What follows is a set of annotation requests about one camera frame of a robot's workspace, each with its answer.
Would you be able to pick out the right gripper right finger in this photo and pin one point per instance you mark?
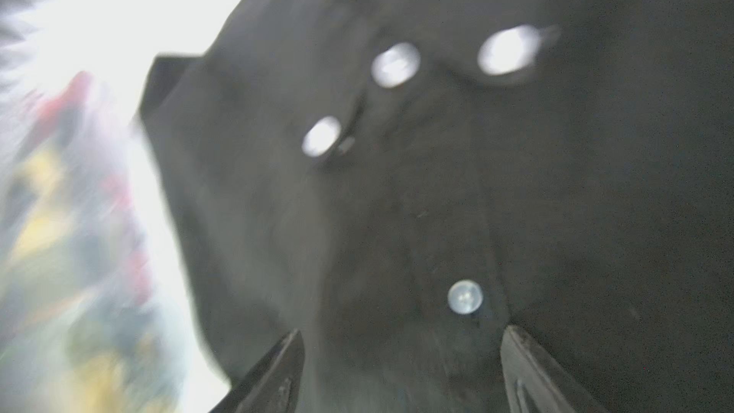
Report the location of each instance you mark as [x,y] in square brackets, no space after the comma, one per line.
[536,382]

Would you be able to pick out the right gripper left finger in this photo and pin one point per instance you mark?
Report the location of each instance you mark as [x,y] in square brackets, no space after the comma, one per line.
[273,384]

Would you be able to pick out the clear plastic vacuum bag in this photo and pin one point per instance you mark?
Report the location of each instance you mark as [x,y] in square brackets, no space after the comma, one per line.
[44,44]

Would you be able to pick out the yellow plaid shirt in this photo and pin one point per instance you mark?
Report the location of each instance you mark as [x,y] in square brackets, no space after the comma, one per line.
[82,329]

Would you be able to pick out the red black plaid shirt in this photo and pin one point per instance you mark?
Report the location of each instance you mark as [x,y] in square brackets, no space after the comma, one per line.
[71,228]

